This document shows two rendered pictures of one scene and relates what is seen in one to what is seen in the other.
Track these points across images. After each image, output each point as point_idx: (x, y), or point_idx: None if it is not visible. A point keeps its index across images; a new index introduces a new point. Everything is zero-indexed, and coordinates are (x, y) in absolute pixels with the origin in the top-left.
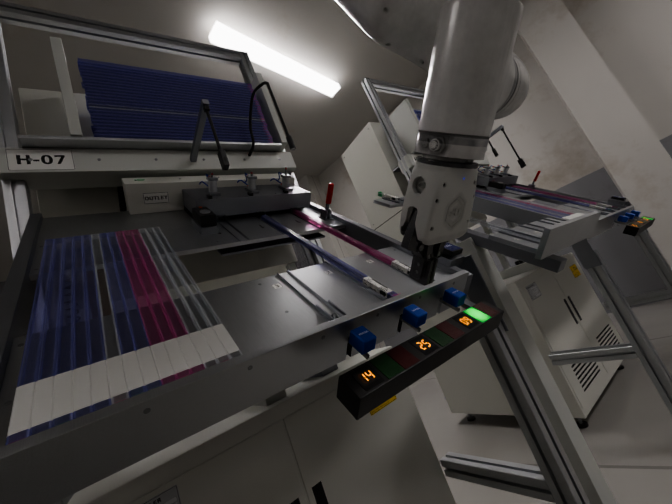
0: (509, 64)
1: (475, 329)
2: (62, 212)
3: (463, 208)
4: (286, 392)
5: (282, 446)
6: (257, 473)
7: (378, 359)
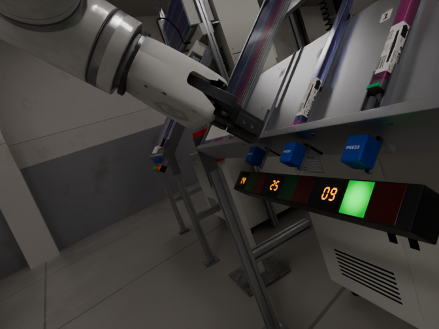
0: (1, 31)
1: (322, 210)
2: None
3: (172, 106)
4: None
5: (376, 166)
6: (357, 172)
7: (253, 174)
